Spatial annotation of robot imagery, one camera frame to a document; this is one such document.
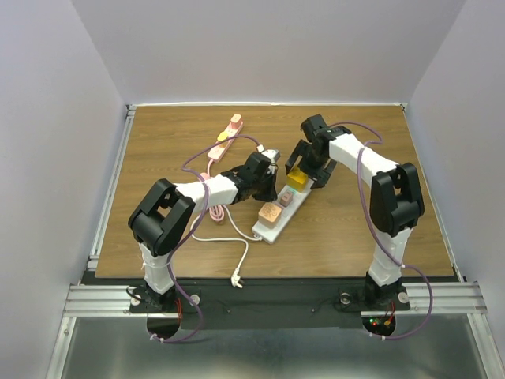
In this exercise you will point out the orange square plug adapter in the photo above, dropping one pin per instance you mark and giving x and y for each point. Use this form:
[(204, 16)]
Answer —
[(270, 214)]

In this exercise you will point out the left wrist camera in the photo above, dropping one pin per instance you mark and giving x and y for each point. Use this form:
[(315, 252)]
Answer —
[(272, 154)]

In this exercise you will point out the yellow plug on pink strip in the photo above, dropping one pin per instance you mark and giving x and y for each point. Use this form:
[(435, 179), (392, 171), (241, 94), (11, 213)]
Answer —
[(222, 139)]

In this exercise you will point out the pink power strip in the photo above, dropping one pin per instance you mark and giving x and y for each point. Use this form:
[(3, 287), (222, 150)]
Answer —
[(217, 153)]

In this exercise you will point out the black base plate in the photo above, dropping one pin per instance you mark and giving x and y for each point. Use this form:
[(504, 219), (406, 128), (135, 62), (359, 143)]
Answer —
[(267, 303)]

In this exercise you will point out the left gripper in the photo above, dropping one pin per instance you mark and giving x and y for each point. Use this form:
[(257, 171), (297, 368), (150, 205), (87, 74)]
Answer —
[(271, 194)]

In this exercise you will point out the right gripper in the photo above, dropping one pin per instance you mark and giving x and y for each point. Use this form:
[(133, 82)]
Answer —
[(303, 148)]

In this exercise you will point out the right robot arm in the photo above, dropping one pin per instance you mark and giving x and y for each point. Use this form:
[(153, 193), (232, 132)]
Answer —
[(395, 205)]

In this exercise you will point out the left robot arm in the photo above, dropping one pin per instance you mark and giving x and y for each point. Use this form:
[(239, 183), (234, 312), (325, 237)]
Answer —
[(159, 221)]

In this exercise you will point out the pink plug adapter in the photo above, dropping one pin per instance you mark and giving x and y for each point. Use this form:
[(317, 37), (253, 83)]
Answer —
[(286, 197)]

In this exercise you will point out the white power strip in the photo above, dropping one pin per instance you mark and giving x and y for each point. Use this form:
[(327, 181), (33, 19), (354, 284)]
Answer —
[(270, 235)]

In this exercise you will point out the yellow cube socket adapter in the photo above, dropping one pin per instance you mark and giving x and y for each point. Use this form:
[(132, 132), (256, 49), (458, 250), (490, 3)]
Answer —
[(296, 179)]

